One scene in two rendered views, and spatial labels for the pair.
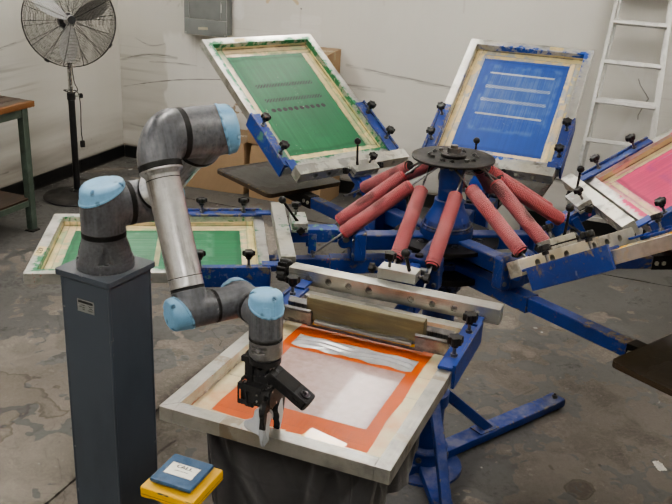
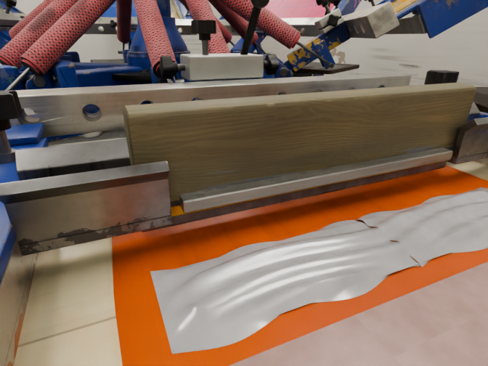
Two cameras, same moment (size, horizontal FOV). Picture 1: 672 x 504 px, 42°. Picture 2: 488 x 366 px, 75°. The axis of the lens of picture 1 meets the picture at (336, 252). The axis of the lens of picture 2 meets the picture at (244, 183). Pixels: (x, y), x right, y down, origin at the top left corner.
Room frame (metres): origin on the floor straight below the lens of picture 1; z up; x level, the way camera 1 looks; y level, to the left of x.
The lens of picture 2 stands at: (2.10, 0.17, 1.11)
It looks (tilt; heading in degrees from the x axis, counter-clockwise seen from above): 25 degrees down; 314
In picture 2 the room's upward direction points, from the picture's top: 1 degrees clockwise
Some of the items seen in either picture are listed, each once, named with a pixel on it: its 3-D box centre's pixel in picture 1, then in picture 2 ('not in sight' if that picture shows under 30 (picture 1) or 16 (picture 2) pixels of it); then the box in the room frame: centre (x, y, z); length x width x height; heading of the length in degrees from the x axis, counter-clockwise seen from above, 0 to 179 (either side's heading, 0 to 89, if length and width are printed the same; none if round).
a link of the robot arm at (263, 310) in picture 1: (265, 314); not in sight; (1.70, 0.15, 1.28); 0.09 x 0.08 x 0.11; 35
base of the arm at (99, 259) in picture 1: (104, 247); not in sight; (2.13, 0.61, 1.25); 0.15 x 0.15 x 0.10
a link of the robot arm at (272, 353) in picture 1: (265, 348); not in sight; (1.70, 0.15, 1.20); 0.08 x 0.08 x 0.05
